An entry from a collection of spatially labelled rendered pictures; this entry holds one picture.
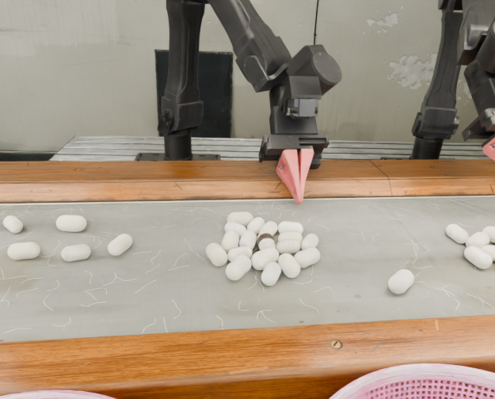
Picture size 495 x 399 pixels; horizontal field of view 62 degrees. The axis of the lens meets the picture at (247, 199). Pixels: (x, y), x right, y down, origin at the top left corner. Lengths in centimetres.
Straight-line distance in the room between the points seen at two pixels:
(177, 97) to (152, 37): 167
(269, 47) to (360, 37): 194
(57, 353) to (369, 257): 36
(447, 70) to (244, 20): 48
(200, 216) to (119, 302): 20
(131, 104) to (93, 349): 232
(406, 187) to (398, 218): 10
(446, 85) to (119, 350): 86
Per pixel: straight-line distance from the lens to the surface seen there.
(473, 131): 70
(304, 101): 58
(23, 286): 50
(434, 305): 49
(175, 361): 35
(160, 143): 113
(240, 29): 73
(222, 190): 65
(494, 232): 64
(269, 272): 45
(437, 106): 102
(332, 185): 68
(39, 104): 279
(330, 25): 259
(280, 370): 35
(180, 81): 88
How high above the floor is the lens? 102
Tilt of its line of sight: 26 degrees down
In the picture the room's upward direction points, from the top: 3 degrees clockwise
